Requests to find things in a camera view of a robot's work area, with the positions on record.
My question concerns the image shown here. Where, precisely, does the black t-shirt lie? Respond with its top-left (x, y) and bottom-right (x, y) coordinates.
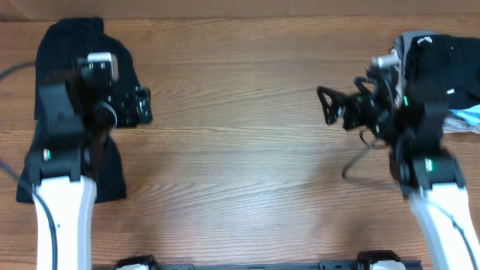
top-left (21, 17), bottom-right (153, 203)

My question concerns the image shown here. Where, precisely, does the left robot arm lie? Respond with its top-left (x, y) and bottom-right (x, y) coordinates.
top-left (25, 53), bottom-right (153, 269)

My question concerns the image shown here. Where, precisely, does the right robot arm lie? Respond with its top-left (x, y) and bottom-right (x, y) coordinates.
top-left (316, 67), bottom-right (479, 269)

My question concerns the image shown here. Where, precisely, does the grey folded garment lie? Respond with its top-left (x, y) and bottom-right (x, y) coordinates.
top-left (394, 30), bottom-right (437, 77)

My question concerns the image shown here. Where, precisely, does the light blue folded garment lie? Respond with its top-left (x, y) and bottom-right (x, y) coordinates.
top-left (450, 105), bottom-right (480, 125)

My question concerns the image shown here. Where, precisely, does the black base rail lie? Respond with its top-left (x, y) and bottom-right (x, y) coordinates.
top-left (93, 250), bottom-right (423, 270)

